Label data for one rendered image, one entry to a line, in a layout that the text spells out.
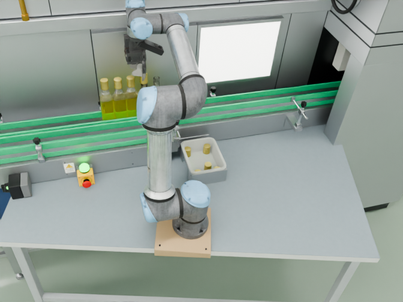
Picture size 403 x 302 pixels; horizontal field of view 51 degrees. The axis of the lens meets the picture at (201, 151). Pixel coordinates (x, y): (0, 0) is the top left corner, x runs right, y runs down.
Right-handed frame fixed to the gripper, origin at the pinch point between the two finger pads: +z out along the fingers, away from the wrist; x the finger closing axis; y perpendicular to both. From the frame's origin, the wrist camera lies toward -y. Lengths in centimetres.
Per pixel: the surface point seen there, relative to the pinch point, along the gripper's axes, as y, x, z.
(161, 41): -10.7, -12.3, -9.2
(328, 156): -90, 28, 42
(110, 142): 18.4, 13.4, 24.7
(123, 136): 12.3, 13.6, 21.9
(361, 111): -105, 21, 20
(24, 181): 56, 22, 33
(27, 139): 53, 7, 22
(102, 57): 16.4, -12.0, -3.5
